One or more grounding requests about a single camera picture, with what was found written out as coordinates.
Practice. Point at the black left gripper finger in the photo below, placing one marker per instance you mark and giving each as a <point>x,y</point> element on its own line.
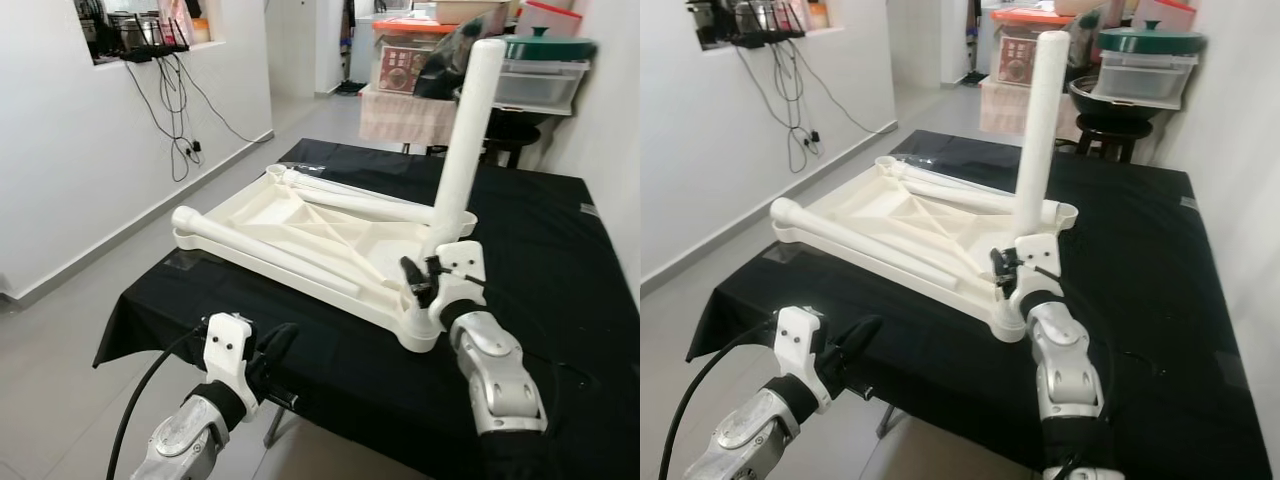
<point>864,340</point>
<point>283,345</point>
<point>838,350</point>
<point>261,355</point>

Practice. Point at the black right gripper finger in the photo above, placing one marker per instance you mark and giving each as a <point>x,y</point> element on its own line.
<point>420,282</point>
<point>1006,275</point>

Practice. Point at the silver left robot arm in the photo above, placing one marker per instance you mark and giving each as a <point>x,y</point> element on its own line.
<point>740,435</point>
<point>180,440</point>

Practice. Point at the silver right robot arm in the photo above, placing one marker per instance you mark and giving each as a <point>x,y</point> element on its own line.
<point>495,370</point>
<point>1065,360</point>

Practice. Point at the grey metal table leg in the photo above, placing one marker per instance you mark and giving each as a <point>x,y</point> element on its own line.
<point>273,425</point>
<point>887,420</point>

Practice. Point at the black tablecloth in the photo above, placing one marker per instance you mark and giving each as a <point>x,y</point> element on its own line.
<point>540,260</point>
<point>1150,260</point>

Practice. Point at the white plastic table top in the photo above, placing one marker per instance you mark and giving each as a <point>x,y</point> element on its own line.
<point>890,220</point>
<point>300,225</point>

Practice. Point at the black stool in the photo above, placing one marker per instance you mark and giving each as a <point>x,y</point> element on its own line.
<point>1110,140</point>
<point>510,145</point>

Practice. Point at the black bag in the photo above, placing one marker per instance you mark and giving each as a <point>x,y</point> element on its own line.
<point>440,65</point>
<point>1085,50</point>

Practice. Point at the clear plastic container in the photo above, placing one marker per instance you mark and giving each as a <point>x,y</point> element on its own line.
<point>1148,78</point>
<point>545,85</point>

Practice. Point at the orange packet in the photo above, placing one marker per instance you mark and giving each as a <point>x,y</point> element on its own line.
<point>201,30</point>
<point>819,15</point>

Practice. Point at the black power strip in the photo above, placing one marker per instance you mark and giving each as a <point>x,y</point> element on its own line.
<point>140,52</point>
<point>745,38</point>

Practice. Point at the pink packet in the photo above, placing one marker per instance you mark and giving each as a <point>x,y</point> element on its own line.
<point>792,14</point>
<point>180,22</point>

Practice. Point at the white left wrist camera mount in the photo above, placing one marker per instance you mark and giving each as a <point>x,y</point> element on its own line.
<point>230,360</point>
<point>800,350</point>

